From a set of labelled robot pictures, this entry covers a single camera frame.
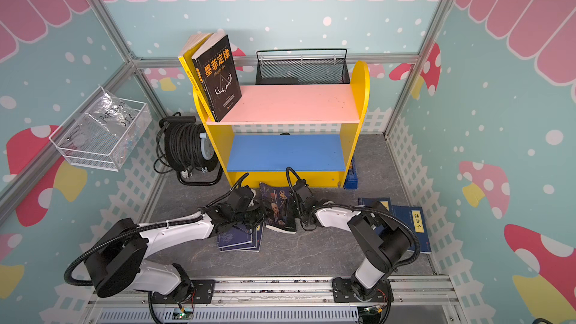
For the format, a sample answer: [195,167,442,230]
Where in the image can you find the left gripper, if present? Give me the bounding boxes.
[233,199,275,230]

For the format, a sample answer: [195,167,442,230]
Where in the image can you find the old man cover book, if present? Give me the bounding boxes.
[259,182,297,234]

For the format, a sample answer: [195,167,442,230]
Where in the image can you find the dark blue thread-bound book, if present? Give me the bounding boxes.
[215,222,262,251]

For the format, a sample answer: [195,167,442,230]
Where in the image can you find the black antler cover book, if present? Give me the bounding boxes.
[191,33,242,122]

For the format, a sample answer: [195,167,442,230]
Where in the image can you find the yellow cartoon cover book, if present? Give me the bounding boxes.
[178,33,215,121]

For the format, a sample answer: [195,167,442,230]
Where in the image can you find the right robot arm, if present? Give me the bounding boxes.
[285,166,421,302]

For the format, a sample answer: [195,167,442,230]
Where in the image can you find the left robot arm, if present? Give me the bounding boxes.
[63,180,267,302]

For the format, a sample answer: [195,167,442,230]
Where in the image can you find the dark blue bagua cover book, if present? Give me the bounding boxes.
[220,224,266,254]

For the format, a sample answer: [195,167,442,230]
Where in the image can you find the blue crate behind shelf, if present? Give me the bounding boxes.
[343,158,359,190]

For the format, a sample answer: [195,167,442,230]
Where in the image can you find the yellow bookshelf pink blue shelves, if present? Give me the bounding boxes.
[193,61,371,188]

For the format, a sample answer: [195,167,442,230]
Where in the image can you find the blue book yellow label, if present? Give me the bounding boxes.
[358,197,393,213]

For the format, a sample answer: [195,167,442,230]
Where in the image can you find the dark blue book far right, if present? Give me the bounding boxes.
[391,205,432,254]

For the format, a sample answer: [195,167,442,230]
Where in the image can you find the clear plastic bag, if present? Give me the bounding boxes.
[85,91,138,146]

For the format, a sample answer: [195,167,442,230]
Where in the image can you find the black cable reel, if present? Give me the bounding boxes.
[153,112,224,187]

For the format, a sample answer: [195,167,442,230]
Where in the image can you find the black wire mesh basket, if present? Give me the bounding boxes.
[256,48,350,85]

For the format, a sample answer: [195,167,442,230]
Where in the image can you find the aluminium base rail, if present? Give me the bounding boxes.
[80,275,467,323]

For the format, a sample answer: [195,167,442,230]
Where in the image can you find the white wire wall basket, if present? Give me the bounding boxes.
[49,87,152,172]

